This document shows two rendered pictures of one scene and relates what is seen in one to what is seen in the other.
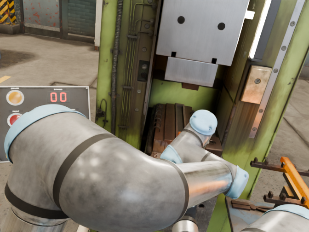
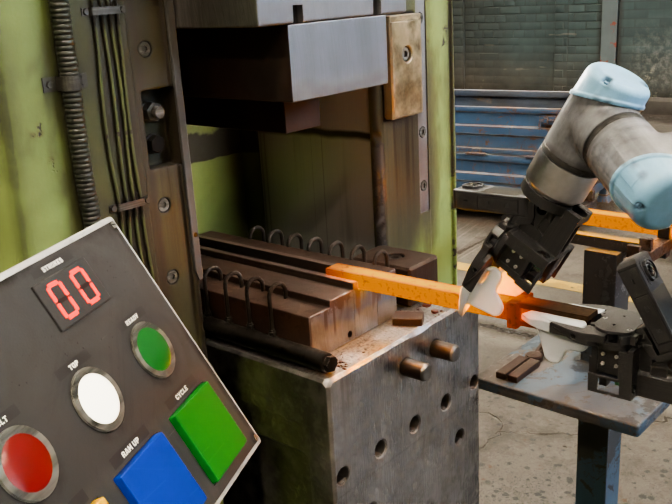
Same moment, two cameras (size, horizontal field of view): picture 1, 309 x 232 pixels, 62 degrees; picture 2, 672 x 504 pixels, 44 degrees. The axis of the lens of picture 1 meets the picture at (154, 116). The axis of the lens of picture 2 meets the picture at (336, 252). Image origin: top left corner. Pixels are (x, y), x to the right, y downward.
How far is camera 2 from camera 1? 83 cm
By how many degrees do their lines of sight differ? 46
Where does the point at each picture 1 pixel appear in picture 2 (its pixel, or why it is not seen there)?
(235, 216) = (544, 389)
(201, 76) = (363, 61)
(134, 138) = not seen: hidden behind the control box
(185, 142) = (654, 135)
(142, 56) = (145, 75)
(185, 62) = (325, 31)
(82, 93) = (116, 249)
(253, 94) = (408, 90)
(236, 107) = (382, 143)
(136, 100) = (165, 242)
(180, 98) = not seen: hidden behind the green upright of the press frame
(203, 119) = (622, 77)
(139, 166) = not seen: outside the picture
